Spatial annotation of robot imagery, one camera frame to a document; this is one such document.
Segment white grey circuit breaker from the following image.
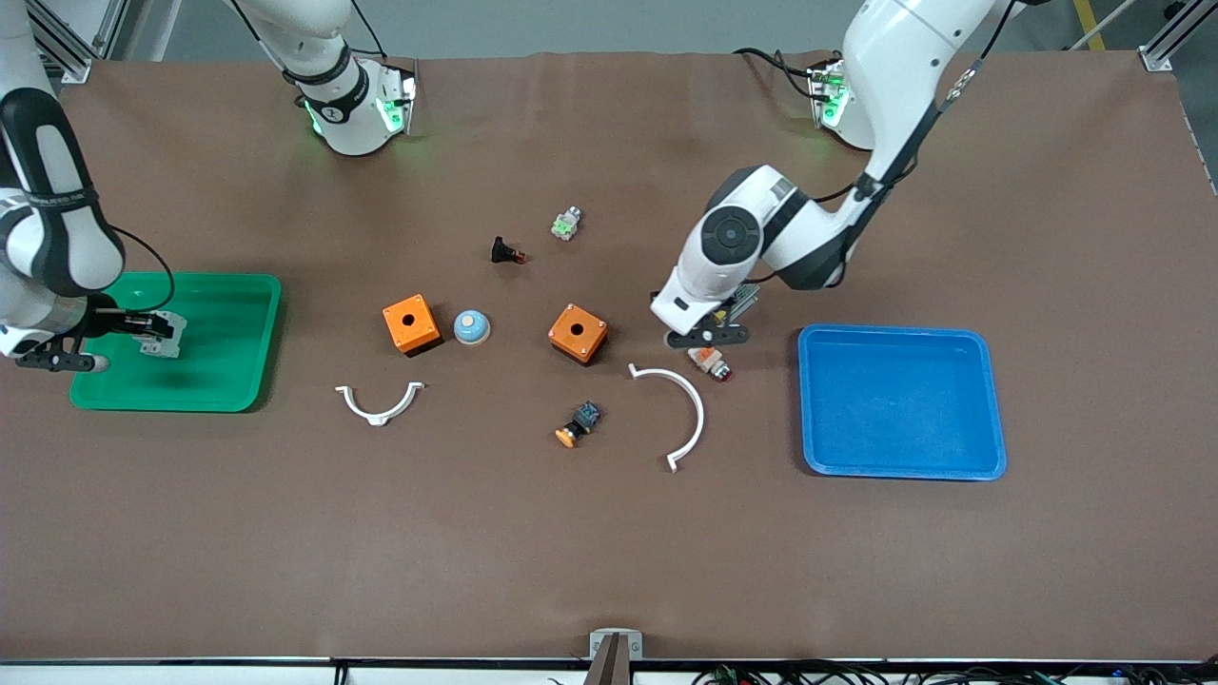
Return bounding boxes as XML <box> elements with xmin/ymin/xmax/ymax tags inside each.
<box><xmin>138</xmin><ymin>312</ymin><xmax>188</xmax><ymax>361</ymax></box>

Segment large white half-round pipe clamp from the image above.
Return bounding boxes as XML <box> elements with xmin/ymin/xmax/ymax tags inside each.
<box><xmin>628</xmin><ymin>363</ymin><xmax>707</xmax><ymax>473</ymax></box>

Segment orange button box black base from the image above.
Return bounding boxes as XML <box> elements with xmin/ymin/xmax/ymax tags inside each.
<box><xmin>383</xmin><ymin>294</ymin><xmax>443</xmax><ymax>358</ymax></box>
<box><xmin>548</xmin><ymin>303</ymin><xmax>609</xmax><ymax>366</ymax></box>

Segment green plastic tray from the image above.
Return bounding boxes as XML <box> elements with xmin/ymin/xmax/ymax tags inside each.
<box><xmin>69</xmin><ymin>272</ymin><xmax>283</xmax><ymax>414</ymax></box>

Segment orange-capped black push button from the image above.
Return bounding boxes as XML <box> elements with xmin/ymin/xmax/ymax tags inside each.
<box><xmin>555</xmin><ymin>401</ymin><xmax>602</xmax><ymax>449</ymax></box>

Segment blue plastic tray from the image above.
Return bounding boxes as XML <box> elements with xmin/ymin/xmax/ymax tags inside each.
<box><xmin>797</xmin><ymin>323</ymin><xmax>1008</xmax><ymax>481</ymax></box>

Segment small white half-round pipe clamp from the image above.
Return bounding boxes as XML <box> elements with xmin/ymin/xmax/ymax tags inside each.
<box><xmin>335</xmin><ymin>382</ymin><xmax>425</xmax><ymax>428</ymax></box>

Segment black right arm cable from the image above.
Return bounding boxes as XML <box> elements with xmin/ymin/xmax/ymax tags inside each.
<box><xmin>109</xmin><ymin>226</ymin><xmax>177</xmax><ymax>315</ymax></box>

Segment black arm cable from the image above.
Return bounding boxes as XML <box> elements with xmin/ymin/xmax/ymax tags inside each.
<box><xmin>109</xmin><ymin>226</ymin><xmax>177</xmax><ymax>315</ymax></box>
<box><xmin>809</xmin><ymin>0</ymin><xmax>1014</xmax><ymax>206</ymax></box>

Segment black base cables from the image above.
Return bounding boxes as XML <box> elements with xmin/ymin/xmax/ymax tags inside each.
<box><xmin>733</xmin><ymin>46</ymin><xmax>829</xmax><ymax>101</ymax></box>

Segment aluminium frame profile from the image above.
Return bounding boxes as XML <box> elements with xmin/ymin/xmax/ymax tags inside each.
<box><xmin>1139</xmin><ymin>0</ymin><xmax>1218</xmax><ymax>73</ymax></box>
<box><xmin>27</xmin><ymin>0</ymin><xmax>129</xmax><ymax>85</ymax></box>

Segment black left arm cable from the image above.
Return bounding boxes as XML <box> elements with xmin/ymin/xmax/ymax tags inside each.
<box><xmin>809</xmin><ymin>0</ymin><xmax>1014</xmax><ymax>206</ymax></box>

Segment grey metal edge bracket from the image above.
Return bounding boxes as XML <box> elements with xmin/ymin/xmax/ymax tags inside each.
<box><xmin>587</xmin><ymin>628</ymin><xmax>645</xmax><ymax>685</ymax></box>

